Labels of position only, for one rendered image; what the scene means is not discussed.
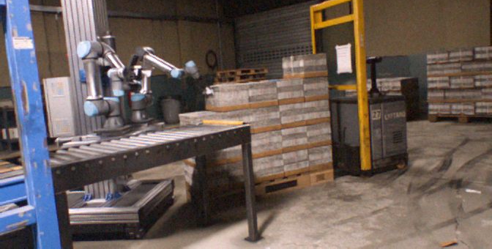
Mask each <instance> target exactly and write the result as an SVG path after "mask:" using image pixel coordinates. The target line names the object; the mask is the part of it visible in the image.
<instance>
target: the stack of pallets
mask: <svg viewBox="0 0 492 249"><path fill-rule="evenodd" d="M259 70H262V73H260V72H259ZM216 73H217V77H214V79H215V81H214V82H215V83H213V85H218V84H220V83H226V84H232V83H234V84H236V83H244V82H246V83H253V82H254V81H258V82H262V81H263V80H264V78H266V77H264V76H265V75H266V73H268V67H265V68H252V69H239V70H223V71H216ZM223 73H225V75H224V76H223ZM257 75H259V78H256V76H257ZM246 76H247V79H246ZM221 78H223V81H220V79H221Z"/></svg>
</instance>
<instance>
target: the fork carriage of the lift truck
mask: <svg viewBox="0 0 492 249"><path fill-rule="evenodd" d="M330 145H332V167H333V168H335V169H337V168H343V169H345V170H346V171H347V172H349V173H353V174H357V173H358V174H359V164H358V148H357V145H356V144H348V143H344V142H339V141H332V144H330Z"/></svg>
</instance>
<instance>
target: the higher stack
mask: <svg viewBox="0 0 492 249"><path fill-rule="evenodd" d="M326 57H327V54H326V53H320V54H307V55H298V56H290V57H284V58H283V70H284V71H283V75H287V74H293V76H294V74H297V73H315V72H324V71H327V70H328V69H327V68H328V67H327V65H326V59H325V58H326ZM302 79H303V85H302V86H303V87H304V89H303V90H304V92H303V94H304V97H312V96H319V95H326V94H329V90H328V87H329V84H328V83H329V82H327V81H328V77H324V76H321V77H312V78H302ZM328 102H329V100H325V99H323V100H317V101H310V102H304V103H305V114H306V120H307V122H308V120H313V119H323V118H330V111H329V103H328ZM329 125H330V122H322V123H316V124H306V125H305V126H306V127H307V144H312V143H317V142H322V141H329V140H331V128H330V126H329ZM307 154H308V158H309V159H308V163H309V164H308V166H309V167H312V166H319V165H323V164H327V163H332V145H330V144H327V145H323V146H316V147H311V148H307ZM308 172H309V174H310V185H316V184H319V183H322V182H329V181H332V180H334V179H333V168H332V167H329V168H322V169H318V170H315V171H308Z"/></svg>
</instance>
